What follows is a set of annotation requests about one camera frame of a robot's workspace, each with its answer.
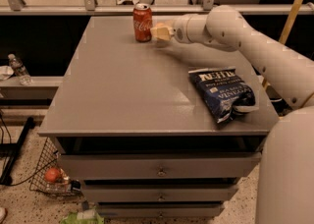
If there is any red coke can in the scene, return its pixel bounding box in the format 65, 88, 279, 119
132, 3, 152, 42

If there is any grey drawer cabinet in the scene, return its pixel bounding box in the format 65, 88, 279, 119
39, 17, 278, 218

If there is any red apple in basket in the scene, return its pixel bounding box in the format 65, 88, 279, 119
44, 167, 61, 183

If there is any orange fruit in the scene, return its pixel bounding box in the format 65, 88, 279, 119
155, 23, 165, 28

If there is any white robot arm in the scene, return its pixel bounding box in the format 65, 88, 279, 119
151, 5, 314, 224

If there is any black floor stand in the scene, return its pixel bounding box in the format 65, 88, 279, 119
0, 117, 35, 186

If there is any green white package on floor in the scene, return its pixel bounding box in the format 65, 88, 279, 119
60, 209, 104, 224

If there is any crumpled white paper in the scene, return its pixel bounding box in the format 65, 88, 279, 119
0, 66, 14, 81

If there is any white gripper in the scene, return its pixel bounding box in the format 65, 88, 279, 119
150, 15, 191, 43

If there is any black wire basket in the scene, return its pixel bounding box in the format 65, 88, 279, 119
29, 139, 80, 197

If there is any blue kettle chips bag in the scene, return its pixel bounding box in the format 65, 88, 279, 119
188, 67, 258, 124

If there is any clear plastic water bottle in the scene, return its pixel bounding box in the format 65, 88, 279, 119
8, 54, 31, 85

